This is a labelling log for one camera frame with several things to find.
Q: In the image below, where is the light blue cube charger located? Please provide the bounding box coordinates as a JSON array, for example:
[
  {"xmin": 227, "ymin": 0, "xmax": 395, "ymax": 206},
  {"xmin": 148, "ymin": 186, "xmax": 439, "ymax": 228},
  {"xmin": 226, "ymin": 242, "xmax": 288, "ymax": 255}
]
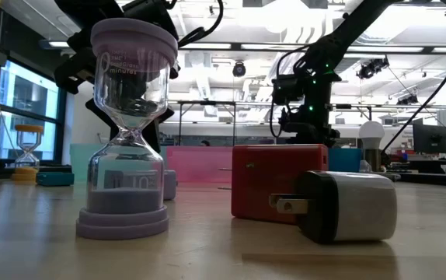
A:
[{"xmin": 162, "ymin": 169, "xmax": 178, "ymax": 201}]

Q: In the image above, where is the purple sand hourglass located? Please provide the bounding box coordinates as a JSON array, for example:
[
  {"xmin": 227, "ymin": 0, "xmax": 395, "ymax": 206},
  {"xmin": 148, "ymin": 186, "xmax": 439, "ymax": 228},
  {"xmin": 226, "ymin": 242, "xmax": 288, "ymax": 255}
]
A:
[{"xmin": 75, "ymin": 17, "xmax": 179, "ymax": 241}]

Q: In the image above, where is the black track spotlight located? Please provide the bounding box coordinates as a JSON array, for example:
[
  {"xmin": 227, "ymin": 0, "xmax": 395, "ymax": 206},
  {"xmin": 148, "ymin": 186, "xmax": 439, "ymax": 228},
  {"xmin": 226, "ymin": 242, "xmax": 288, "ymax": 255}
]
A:
[
  {"xmin": 355, "ymin": 56, "xmax": 390, "ymax": 81},
  {"xmin": 396, "ymin": 93, "xmax": 419, "ymax": 106}
]

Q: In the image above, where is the white light bulb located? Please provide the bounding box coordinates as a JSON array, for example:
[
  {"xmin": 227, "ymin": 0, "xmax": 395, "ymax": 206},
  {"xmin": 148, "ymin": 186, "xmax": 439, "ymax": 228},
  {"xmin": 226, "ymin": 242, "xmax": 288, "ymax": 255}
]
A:
[{"xmin": 357, "ymin": 120, "xmax": 386, "ymax": 173}]

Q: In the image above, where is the black ceiling camera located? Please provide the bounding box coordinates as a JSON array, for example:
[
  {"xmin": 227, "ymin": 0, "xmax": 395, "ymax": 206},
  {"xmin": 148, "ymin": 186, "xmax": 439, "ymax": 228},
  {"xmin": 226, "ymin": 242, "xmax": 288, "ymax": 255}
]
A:
[{"xmin": 232, "ymin": 61, "xmax": 247, "ymax": 78}]

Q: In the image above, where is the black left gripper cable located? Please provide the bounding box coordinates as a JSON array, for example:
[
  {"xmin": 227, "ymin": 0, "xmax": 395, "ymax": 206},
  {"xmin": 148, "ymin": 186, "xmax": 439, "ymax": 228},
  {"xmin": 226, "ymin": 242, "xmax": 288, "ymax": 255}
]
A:
[{"xmin": 176, "ymin": 0, "xmax": 225, "ymax": 50}]

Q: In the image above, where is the blue plastic bin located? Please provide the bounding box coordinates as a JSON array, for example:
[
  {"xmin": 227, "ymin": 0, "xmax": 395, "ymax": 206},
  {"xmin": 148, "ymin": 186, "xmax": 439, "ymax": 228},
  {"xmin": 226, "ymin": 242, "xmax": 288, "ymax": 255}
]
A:
[{"xmin": 328, "ymin": 147, "xmax": 364, "ymax": 173}]

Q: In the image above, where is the pink translucent bin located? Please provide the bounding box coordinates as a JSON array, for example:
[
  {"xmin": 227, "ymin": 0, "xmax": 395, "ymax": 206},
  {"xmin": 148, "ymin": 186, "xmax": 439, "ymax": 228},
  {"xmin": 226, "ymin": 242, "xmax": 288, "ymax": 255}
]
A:
[{"xmin": 166, "ymin": 145, "xmax": 234, "ymax": 184}]

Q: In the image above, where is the black power cable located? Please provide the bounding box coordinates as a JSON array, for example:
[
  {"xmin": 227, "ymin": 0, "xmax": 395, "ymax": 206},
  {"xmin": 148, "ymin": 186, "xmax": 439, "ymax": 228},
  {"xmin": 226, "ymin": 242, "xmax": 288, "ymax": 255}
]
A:
[{"xmin": 380, "ymin": 37, "xmax": 446, "ymax": 155}]

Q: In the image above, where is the window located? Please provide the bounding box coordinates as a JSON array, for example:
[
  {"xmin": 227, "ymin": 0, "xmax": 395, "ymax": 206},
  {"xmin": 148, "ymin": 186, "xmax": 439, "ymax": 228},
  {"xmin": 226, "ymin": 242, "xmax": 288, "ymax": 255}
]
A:
[{"xmin": 0, "ymin": 58, "xmax": 68, "ymax": 164}]

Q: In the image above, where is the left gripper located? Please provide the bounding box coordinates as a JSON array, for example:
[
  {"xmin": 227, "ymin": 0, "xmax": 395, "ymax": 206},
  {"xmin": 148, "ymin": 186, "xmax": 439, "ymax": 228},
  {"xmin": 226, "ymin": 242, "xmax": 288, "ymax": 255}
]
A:
[{"xmin": 54, "ymin": 0, "xmax": 181, "ymax": 154}]

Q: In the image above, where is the silver black wall charger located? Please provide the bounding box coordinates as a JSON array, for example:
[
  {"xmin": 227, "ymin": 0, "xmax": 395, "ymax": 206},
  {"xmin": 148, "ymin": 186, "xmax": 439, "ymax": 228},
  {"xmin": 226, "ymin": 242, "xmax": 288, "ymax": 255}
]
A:
[{"xmin": 268, "ymin": 170, "xmax": 399, "ymax": 245}]

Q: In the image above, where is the red box wall charger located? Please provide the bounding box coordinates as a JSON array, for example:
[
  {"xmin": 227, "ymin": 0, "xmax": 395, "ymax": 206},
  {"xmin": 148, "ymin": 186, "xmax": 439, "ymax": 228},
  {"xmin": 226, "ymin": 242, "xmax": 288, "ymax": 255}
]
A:
[{"xmin": 218, "ymin": 143, "xmax": 331, "ymax": 226}]

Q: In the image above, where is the black computer monitor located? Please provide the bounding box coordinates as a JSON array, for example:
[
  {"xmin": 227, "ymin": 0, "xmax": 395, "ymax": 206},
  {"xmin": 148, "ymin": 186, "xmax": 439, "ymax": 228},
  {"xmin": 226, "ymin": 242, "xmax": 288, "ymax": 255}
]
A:
[{"xmin": 413, "ymin": 123, "xmax": 446, "ymax": 155}]

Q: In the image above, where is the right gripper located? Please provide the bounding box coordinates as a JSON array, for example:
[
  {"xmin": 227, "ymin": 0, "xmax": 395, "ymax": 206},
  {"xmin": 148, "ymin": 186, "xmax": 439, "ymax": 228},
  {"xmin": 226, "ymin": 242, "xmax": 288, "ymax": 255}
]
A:
[{"xmin": 271, "ymin": 71, "xmax": 343, "ymax": 149}]

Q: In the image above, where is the orange hourglass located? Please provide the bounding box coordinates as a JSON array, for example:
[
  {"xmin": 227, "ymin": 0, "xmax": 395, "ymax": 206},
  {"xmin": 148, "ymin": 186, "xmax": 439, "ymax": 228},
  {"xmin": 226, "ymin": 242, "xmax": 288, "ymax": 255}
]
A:
[{"xmin": 11, "ymin": 124, "xmax": 46, "ymax": 183}]

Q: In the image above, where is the black tall table frame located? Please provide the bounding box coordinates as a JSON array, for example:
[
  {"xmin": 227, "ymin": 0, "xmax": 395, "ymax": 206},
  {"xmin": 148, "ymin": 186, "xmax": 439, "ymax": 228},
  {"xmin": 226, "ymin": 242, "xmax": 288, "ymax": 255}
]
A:
[
  {"xmin": 333, "ymin": 103, "xmax": 374, "ymax": 122},
  {"xmin": 176, "ymin": 100, "xmax": 238, "ymax": 147}
]

